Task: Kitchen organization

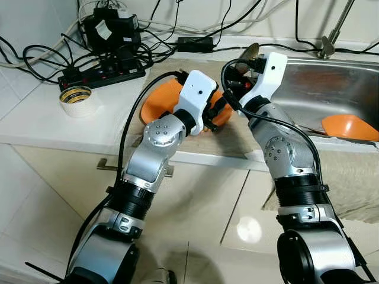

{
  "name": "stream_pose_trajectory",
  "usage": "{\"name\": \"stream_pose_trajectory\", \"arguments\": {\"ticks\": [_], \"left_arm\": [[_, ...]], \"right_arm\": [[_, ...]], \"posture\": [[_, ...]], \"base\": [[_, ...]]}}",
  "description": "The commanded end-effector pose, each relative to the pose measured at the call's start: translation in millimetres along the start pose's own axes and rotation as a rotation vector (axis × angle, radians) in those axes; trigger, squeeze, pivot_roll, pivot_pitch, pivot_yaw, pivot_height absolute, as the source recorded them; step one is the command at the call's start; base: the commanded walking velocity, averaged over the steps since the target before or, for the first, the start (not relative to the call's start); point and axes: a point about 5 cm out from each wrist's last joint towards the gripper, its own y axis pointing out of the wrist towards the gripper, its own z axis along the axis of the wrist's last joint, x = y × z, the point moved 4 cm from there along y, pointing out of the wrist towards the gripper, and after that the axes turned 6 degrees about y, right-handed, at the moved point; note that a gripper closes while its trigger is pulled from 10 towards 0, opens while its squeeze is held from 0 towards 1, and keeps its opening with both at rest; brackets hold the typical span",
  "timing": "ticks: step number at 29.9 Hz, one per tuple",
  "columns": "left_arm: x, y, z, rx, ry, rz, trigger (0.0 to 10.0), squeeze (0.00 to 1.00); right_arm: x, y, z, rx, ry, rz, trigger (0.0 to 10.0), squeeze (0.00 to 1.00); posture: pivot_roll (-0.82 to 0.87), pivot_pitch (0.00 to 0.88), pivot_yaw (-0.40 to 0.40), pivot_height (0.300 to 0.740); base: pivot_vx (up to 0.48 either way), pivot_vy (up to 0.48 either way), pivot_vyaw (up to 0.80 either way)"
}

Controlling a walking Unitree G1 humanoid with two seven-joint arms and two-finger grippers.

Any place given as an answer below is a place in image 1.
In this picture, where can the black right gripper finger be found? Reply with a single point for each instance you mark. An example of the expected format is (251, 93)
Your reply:
(245, 65)

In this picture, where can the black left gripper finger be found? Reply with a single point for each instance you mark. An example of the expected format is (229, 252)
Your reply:
(225, 105)

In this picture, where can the metal spoon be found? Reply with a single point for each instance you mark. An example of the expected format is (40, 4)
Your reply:
(250, 51)

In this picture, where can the orange plastic plate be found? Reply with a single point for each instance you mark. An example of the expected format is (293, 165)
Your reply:
(160, 103)

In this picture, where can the orange plastic bowl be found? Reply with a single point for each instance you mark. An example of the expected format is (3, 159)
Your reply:
(349, 129)

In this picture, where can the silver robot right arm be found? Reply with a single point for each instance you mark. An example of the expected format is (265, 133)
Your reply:
(284, 154)

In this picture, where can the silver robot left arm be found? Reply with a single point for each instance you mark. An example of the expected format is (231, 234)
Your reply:
(148, 165)

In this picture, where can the cream kitchen cabinet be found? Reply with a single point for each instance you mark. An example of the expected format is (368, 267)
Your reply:
(201, 201)

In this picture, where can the beige counter mat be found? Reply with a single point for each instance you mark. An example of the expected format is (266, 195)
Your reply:
(231, 142)

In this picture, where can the flat black power brick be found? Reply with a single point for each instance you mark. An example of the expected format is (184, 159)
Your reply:
(195, 44)

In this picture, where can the metal faucet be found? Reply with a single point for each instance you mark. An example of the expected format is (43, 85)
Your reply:
(327, 44)

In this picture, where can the stainless steel sink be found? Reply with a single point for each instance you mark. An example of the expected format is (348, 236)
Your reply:
(331, 83)

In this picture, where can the black power strip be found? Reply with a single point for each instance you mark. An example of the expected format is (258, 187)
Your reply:
(100, 74)

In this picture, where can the black boxy charger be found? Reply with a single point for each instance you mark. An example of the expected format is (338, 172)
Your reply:
(109, 29)

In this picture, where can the white tape roll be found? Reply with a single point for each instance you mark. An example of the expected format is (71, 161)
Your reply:
(77, 109)

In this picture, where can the beige towel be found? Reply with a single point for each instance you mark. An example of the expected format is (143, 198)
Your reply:
(349, 183)

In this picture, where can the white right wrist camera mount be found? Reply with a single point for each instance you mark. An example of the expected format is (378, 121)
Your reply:
(269, 71)

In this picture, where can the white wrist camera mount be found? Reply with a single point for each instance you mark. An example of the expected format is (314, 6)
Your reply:
(198, 89)
(269, 71)

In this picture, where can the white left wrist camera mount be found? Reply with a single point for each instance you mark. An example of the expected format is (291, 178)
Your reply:
(198, 89)

